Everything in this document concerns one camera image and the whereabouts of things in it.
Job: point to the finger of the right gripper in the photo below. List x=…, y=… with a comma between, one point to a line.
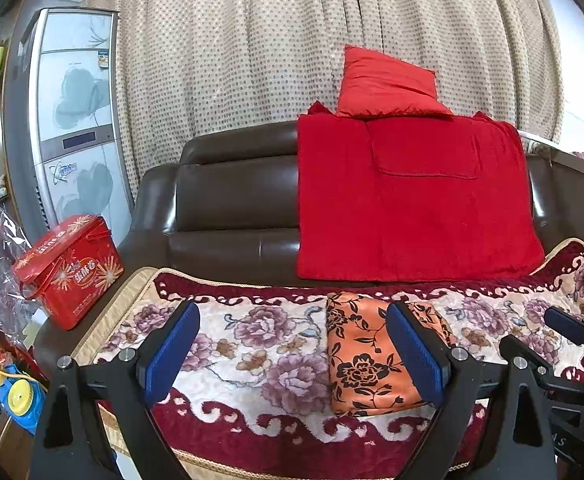
x=564, y=324

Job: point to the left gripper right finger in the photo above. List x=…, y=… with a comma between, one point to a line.
x=452, y=381

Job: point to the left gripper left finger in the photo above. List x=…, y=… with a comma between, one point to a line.
x=71, y=442

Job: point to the orange black floral garment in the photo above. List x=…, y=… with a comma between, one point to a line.
x=367, y=375

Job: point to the blue yellow toy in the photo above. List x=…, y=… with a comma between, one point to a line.
x=21, y=395

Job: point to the red gift box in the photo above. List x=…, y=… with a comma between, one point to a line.
x=70, y=268

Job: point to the floral plush sofa cover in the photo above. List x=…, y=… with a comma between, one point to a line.
x=252, y=399

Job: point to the clear plastic bag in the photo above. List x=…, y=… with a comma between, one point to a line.
x=20, y=318

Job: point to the red knit blanket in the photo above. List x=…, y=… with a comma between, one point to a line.
x=413, y=199

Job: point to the red pillow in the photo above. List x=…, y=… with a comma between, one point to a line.
x=375, y=85

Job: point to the beige dotted curtain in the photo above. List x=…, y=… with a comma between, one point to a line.
x=184, y=68

